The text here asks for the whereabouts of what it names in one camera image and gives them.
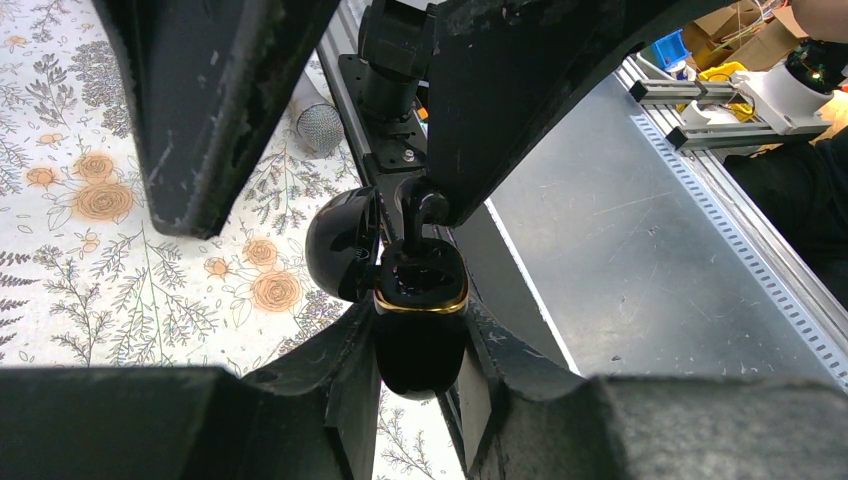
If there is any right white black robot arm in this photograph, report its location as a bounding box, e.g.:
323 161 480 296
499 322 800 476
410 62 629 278
94 1 719 239

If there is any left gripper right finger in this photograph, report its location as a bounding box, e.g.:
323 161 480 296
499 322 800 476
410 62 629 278
457 301 847 479

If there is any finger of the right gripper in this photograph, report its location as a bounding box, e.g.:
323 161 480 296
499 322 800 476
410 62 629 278
426 0 720 227
94 0 337 240

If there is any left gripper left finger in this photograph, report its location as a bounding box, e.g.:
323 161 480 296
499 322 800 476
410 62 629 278
1 304 380 479

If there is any black earbud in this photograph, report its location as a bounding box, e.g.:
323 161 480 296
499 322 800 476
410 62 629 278
395 176 450 258

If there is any grey microphone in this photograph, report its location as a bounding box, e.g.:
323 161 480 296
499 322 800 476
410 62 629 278
288 72 345 153

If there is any floral table mat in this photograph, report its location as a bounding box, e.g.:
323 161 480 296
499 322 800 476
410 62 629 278
0 0 465 480

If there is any black earbud case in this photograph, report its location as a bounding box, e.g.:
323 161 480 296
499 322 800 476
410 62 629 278
305 187 470 400

